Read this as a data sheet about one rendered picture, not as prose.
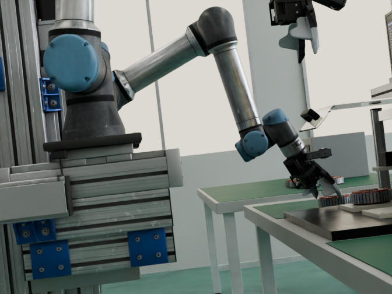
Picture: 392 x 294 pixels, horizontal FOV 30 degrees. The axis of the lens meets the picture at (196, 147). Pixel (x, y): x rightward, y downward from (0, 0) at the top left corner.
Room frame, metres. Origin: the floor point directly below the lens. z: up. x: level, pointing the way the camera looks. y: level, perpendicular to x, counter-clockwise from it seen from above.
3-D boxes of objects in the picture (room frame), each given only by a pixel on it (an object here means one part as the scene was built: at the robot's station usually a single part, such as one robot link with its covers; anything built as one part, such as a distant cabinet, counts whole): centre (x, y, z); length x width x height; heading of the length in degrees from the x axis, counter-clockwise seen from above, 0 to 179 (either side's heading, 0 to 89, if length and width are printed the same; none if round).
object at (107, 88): (1.75, 0.24, 1.20); 0.13 x 0.12 x 0.14; 177
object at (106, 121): (1.76, 0.24, 1.09); 0.15 x 0.15 x 0.10
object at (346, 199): (2.44, -0.44, 0.77); 0.11 x 0.11 x 0.04
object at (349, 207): (2.06, -0.47, 0.78); 0.15 x 0.15 x 0.01; 3
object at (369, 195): (2.06, -0.47, 0.80); 0.11 x 0.11 x 0.04
